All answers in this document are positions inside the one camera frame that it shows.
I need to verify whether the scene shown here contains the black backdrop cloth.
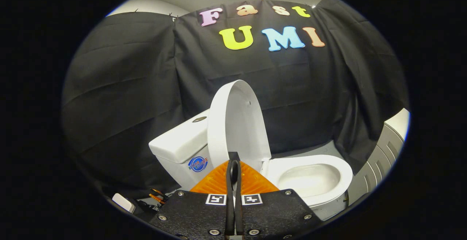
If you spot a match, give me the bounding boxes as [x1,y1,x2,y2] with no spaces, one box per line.
[61,0,409,198]

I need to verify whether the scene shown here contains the white grooved cabinet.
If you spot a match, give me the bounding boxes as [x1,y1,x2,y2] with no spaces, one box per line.
[347,108,411,206]

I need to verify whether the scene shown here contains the small orange black object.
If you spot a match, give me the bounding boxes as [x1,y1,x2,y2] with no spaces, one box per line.
[149,188,169,205]

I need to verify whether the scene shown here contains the white toilet lid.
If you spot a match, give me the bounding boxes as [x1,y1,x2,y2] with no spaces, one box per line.
[207,80,272,173]

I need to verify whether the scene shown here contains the small white device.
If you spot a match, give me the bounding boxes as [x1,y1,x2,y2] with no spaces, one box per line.
[111,193,136,214]

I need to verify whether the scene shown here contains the white ceramic toilet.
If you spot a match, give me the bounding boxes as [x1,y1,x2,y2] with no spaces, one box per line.
[148,109,354,221]

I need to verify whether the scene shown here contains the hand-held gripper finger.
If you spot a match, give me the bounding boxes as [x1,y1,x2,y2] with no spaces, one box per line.
[150,152,236,239]
[233,152,323,239]

